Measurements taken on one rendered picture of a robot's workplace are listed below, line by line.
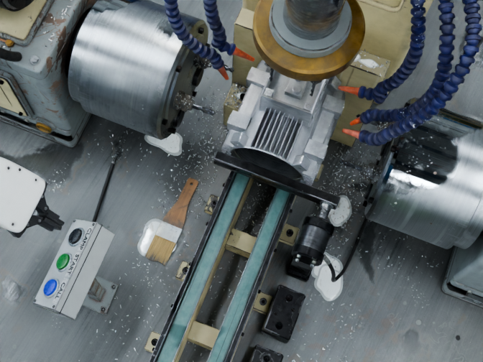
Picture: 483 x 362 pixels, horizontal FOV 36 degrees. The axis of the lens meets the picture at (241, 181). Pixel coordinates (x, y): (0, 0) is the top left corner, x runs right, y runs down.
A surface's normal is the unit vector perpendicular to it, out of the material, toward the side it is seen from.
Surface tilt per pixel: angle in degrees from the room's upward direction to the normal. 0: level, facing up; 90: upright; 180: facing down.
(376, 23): 90
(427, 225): 69
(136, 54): 17
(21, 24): 0
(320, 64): 0
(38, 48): 0
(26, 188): 50
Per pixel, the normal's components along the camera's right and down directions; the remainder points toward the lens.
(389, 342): 0.04, -0.33
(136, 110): -0.32, 0.66
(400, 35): -0.36, 0.88
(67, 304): 0.74, 0.07
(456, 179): -0.10, 0.00
